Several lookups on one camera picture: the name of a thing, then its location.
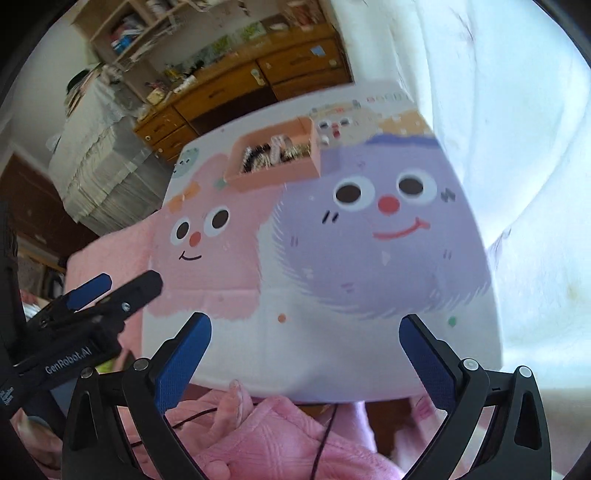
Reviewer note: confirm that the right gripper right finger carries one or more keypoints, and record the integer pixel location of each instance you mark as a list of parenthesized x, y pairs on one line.
[(516, 444)]

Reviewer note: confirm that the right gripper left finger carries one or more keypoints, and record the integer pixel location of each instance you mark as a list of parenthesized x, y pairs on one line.
[(96, 445)]

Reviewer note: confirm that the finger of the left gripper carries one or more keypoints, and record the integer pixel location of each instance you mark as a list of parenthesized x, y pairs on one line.
[(120, 304), (86, 293)]

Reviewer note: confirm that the gold rhinestone hair clip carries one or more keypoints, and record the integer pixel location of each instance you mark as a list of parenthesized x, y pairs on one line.
[(295, 152)]

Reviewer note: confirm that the pink jewelry tray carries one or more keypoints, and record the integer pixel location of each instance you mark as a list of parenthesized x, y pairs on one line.
[(254, 161)]

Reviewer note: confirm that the person right hand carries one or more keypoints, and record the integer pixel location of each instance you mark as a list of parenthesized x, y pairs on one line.
[(202, 422)]

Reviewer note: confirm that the pink fluffy blanket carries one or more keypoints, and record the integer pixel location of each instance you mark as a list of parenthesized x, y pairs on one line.
[(123, 255)]

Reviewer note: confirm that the white lace cloth cover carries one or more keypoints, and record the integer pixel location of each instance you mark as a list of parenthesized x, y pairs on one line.
[(106, 176)]

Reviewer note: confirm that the cartoon printed mat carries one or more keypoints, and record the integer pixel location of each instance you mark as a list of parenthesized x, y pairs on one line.
[(306, 283)]

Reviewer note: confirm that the wooden shelf unit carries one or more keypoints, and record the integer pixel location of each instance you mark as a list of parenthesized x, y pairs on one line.
[(155, 44)]

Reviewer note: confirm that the wooden desk with drawers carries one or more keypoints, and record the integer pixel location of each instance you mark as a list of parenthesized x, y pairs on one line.
[(272, 68)]

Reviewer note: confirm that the white floral curtain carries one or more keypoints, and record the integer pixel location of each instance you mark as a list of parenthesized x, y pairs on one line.
[(505, 85)]

